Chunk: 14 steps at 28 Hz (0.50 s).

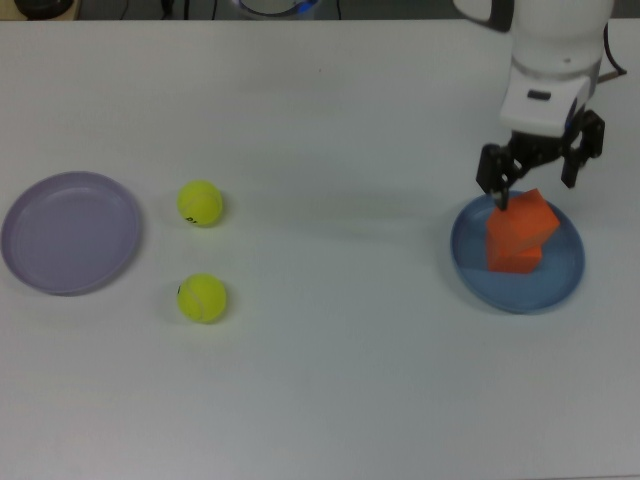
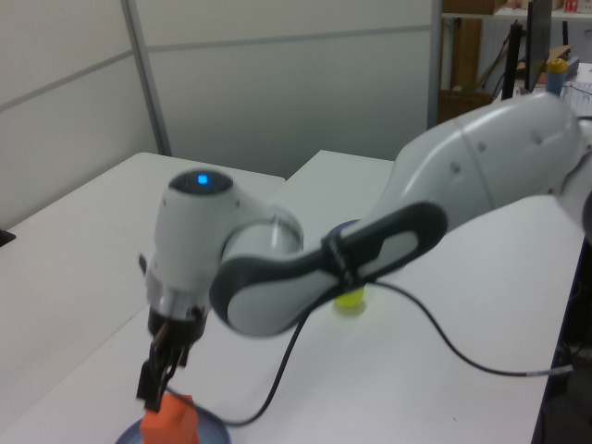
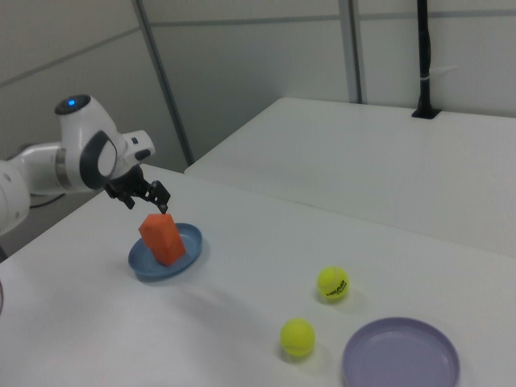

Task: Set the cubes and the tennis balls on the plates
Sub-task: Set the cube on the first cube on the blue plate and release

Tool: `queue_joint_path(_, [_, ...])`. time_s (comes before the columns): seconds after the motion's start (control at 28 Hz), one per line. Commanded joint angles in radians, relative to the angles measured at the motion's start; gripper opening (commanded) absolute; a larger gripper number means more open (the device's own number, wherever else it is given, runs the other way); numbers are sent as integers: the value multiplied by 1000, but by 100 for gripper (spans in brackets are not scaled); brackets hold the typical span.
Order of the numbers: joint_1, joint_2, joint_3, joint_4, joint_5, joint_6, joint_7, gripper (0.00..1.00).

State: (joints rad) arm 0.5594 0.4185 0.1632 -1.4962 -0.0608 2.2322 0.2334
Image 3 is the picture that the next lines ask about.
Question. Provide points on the blue round plate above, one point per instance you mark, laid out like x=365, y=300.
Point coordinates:
x=193, y=242

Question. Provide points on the black upright pole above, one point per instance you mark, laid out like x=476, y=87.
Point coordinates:
x=424, y=40

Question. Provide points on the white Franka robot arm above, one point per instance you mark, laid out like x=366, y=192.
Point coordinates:
x=80, y=133

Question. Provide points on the lilac round plate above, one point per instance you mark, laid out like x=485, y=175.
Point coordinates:
x=403, y=359

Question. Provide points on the orange foam cube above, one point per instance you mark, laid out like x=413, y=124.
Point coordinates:
x=155, y=231
x=172, y=254

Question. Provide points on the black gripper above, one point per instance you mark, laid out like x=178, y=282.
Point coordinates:
x=129, y=183

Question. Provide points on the yellow tennis ball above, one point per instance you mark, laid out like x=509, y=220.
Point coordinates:
x=333, y=284
x=297, y=336

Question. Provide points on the white adjacent table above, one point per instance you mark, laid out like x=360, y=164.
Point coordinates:
x=383, y=161

